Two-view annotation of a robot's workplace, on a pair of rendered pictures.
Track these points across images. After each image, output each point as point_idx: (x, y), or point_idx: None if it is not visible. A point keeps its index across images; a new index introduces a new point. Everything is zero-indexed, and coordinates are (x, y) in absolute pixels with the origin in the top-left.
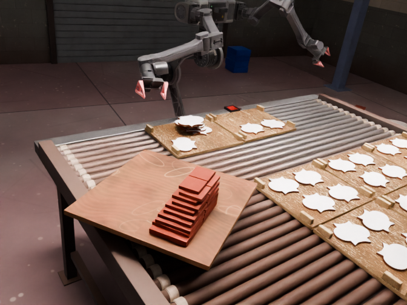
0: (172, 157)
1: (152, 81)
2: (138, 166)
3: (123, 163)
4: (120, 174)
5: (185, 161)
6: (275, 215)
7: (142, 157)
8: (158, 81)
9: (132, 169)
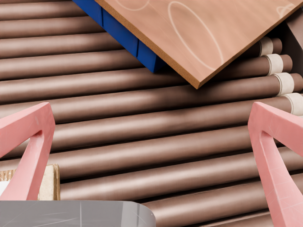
0: (67, 188)
1: (155, 224)
2: (231, 15)
3: (228, 190)
4: (275, 2)
5: (108, 0)
6: None
7: (216, 46)
8: (25, 207)
9: (247, 8)
